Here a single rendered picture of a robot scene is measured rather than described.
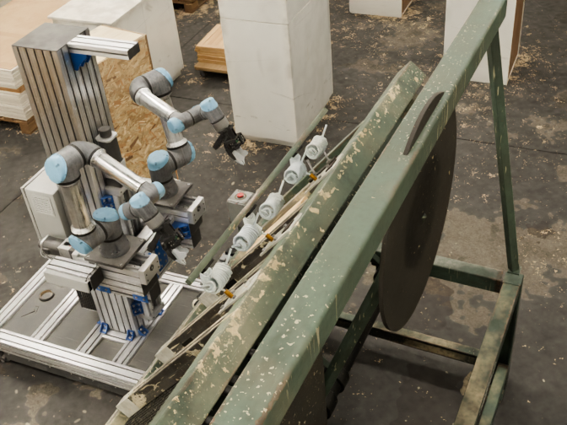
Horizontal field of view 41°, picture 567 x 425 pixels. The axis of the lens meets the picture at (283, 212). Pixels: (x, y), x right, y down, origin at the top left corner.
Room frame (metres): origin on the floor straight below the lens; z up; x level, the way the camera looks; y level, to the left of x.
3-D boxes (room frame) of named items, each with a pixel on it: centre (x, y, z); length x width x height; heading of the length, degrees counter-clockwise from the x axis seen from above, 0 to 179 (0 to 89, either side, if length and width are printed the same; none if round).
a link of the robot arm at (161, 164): (3.38, 0.62, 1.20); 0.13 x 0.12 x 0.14; 128
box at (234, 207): (3.40, 0.23, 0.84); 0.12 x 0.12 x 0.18; 61
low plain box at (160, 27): (6.50, 1.30, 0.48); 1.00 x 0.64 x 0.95; 154
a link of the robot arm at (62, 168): (2.82, 0.93, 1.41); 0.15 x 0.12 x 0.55; 142
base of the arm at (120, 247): (2.93, 0.85, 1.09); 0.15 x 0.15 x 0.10
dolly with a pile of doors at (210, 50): (6.82, 0.36, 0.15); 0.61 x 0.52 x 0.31; 154
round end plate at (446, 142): (1.97, -0.43, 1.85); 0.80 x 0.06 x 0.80; 151
